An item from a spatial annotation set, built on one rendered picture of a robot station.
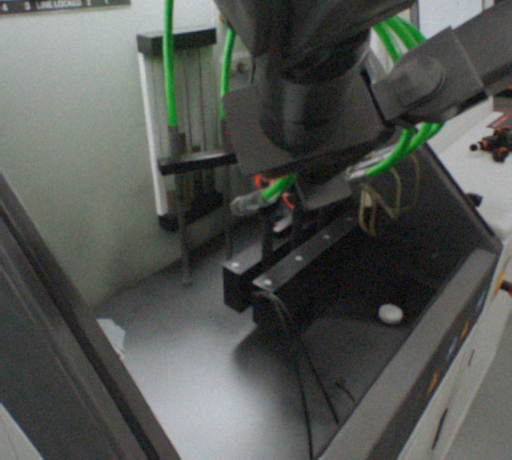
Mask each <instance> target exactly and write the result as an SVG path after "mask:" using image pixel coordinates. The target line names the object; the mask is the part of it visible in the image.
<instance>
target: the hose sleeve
mask: <svg viewBox="0 0 512 460"><path fill-rule="evenodd" d="M267 187H270V186H265V187H262V188H260V189H258V190H256V192H254V193H252V194H250V195H246V196H244V197H241V198H240V199H238V200H237V202H236V208H237V210H238V211H239V213H242V214H243V213H249V211H252V210H254V209H256V208H259V207H263V206H266V205H270V204H271V203H274V202H275V201H276V200H274V201H271V202H270V201H266V200H265V199H264V197H263V192H264V189H266V188H267Z"/></svg>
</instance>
